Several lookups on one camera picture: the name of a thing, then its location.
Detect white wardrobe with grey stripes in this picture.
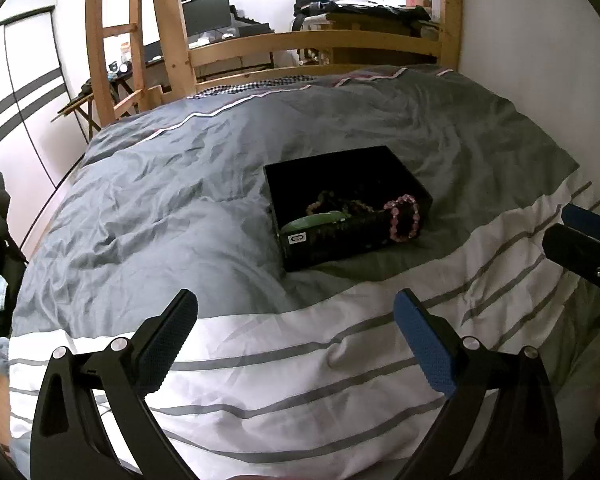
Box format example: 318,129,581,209
0,7,88,256

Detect wooden ladder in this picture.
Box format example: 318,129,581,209
85,0,148,128

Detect wooden desk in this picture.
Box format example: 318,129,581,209
142,22,277,70

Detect wooden bed frame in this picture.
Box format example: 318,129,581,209
149,0,463,98

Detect green jade bangle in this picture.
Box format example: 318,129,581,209
280,211,351,236

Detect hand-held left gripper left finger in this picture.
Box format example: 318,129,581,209
30,288,201,480

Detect pink bead bracelet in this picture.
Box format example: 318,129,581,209
382,192,422,243

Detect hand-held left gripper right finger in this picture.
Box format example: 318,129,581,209
392,288,566,480

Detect checkered bed sheet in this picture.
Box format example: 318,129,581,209
194,72,331,100

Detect wooden folding table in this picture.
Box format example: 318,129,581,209
52,80,146,143

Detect dark bead bracelet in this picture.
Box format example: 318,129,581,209
306,189,344,216

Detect grey white striped duvet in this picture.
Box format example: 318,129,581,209
7,65,600,480

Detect black jewelry box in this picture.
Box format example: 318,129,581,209
263,145,433,273

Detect black computer monitor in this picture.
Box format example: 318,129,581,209
182,0,231,36

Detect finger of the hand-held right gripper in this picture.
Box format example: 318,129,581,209
541,224,600,311
561,203,600,244

